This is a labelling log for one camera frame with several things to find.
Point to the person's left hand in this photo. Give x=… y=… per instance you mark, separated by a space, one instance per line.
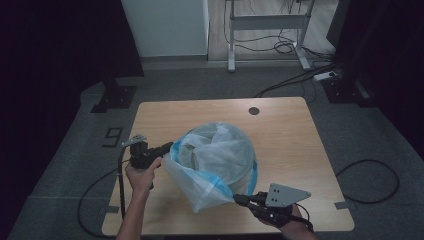
x=141 y=180

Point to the white metal desk frame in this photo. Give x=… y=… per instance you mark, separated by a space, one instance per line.
x=266 y=22

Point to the white cabinet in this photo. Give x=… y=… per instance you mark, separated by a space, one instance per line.
x=166 y=26

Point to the white blue-banded plastic trash bag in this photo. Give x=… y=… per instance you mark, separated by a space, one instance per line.
x=213 y=160

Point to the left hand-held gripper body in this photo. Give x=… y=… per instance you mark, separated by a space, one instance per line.
x=141 y=155

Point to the dark curtain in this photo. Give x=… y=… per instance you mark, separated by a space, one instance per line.
x=386 y=50

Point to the dark round table grommet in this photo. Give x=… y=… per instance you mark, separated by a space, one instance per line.
x=254 y=110

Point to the white power strip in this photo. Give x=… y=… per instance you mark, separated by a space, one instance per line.
x=325 y=76

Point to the black stand base plate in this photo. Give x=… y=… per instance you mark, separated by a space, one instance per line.
x=343 y=91
x=115 y=98

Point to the person's right hand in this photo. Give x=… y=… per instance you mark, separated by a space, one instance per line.
x=295 y=221

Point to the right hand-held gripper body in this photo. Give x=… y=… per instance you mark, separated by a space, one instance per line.
x=283 y=196

